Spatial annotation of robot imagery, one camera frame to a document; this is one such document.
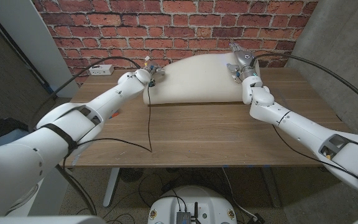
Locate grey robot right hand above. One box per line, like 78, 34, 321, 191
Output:
227, 42, 259, 82

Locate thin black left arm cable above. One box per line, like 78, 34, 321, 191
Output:
73, 83, 154, 154

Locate white robot torso base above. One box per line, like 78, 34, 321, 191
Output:
147, 185, 238, 224

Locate red brick print backdrop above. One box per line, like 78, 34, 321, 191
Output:
31, 0, 319, 86

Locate blue storage bin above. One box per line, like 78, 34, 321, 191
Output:
0, 129, 32, 153

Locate cream memory foam sheet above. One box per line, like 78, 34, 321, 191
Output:
142, 52, 260, 106

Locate small grey electronics box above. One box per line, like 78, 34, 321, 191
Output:
175, 211, 192, 224

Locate white metal table leg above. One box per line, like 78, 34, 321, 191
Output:
103, 167, 121, 208
261, 167, 282, 208

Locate white floor cable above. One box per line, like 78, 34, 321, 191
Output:
221, 167, 257, 220

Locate white wall panel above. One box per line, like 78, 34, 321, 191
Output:
0, 0, 80, 99

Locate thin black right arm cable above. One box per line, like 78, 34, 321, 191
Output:
272, 124, 358, 200

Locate black round fan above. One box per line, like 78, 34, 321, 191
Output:
119, 167, 144, 184

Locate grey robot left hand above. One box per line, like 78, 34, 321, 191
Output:
144, 60, 167, 77

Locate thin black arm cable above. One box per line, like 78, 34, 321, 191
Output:
272, 124, 358, 200
73, 83, 154, 154

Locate black cloth bag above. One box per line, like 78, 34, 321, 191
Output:
0, 117, 37, 147

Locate white power strip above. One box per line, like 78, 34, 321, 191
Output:
88, 64, 115, 77

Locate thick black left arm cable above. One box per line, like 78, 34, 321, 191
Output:
27, 55, 143, 216

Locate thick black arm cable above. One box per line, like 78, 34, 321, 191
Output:
249, 53, 358, 114
27, 55, 143, 216

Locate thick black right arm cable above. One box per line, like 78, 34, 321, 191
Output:
249, 53, 358, 114

